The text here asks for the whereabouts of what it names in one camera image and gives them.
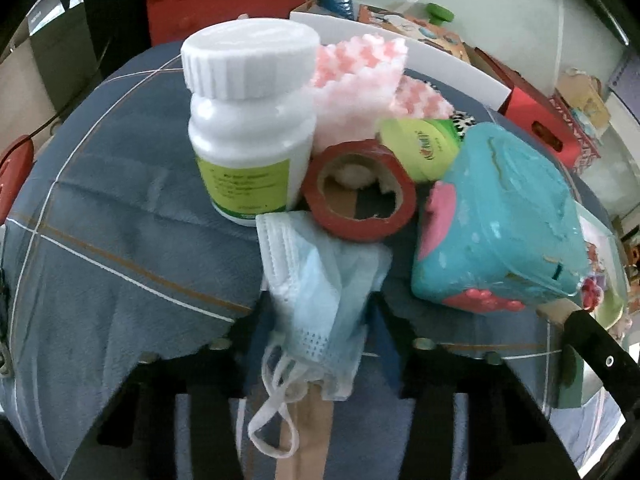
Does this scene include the blue face mask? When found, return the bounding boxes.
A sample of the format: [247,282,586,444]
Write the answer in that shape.
[247,211,393,460]

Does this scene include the green tissue pack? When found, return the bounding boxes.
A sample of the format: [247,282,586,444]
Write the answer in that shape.
[378,118,462,183]

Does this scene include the leopard print scrunchie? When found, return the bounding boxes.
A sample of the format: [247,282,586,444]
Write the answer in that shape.
[450,110,476,140]

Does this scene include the pink white fluffy cloth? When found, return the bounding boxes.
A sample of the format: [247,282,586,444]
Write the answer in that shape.
[310,34,454,156]

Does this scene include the green microfiber cloth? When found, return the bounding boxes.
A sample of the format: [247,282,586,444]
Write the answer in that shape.
[594,288,625,330]

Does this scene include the red pink pipe cleaner bundle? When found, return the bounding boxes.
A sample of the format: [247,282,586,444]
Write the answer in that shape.
[580,242,608,312]

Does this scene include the teal white tray box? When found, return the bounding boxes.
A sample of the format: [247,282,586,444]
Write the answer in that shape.
[556,203,628,408]

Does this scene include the teal toy treasure box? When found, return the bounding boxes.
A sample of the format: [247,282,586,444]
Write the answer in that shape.
[411,122,589,314]

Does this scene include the blue plaid tablecloth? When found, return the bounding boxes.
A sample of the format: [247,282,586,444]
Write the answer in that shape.
[1,44,623,479]

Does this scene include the red tape roll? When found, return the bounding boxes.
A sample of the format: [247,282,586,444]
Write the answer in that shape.
[302,139,416,242]

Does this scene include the red patterned box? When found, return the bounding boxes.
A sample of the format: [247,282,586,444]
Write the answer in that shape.
[549,90,600,174]

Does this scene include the red gift box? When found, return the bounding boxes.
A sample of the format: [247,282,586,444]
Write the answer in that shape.
[474,48,580,169]

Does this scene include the beige paper gift bag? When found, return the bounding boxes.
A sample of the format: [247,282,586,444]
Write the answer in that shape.
[555,68,611,131]

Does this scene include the red stool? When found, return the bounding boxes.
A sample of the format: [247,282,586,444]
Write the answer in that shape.
[0,136,35,223]

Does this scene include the white medicine bottle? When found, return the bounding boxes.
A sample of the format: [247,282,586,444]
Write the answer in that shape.
[180,18,320,226]

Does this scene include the green dumbbell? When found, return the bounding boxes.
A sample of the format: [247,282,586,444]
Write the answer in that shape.
[425,2,454,26]

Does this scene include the orange toy box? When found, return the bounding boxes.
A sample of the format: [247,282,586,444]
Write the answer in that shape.
[357,4,471,64]

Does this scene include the black cabinet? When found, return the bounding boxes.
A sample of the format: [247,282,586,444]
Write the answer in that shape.
[27,0,104,114]

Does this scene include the white foam board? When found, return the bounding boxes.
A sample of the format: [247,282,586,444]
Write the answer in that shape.
[290,12,511,113]

